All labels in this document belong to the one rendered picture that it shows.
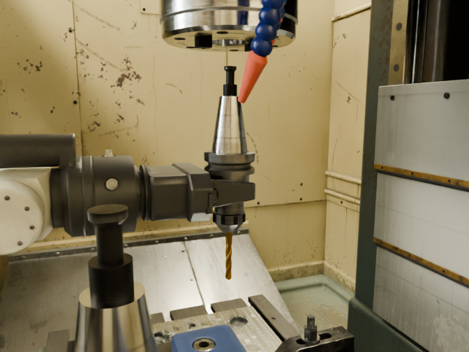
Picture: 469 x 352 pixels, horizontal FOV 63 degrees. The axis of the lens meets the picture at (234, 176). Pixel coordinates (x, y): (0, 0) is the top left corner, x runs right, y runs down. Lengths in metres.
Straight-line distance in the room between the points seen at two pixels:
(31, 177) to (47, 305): 1.00
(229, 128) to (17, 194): 0.23
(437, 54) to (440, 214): 0.31
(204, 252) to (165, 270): 0.18
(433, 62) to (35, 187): 0.73
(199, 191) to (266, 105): 1.21
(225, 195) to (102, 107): 1.05
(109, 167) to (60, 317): 0.97
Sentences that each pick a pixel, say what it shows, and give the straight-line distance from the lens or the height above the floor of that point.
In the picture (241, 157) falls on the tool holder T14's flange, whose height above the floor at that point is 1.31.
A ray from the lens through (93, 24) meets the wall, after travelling 1.48.
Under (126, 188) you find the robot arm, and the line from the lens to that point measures 0.42.
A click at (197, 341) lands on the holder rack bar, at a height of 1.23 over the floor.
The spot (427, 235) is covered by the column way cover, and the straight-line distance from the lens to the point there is 0.83.
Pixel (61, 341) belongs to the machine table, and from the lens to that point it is 0.93.
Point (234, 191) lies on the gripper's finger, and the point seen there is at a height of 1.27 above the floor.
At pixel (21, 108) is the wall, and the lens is 1.47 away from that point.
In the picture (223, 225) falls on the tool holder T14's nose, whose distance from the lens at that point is 0.48.
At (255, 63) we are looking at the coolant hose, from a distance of 0.32.
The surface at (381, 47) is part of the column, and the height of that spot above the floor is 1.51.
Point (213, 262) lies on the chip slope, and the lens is 1.50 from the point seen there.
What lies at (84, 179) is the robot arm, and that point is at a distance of 0.42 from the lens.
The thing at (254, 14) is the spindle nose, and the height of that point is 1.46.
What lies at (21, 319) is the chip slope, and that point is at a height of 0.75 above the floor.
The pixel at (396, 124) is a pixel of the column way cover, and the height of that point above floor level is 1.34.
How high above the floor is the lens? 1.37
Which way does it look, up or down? 10 degrees down
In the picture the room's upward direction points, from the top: straight up
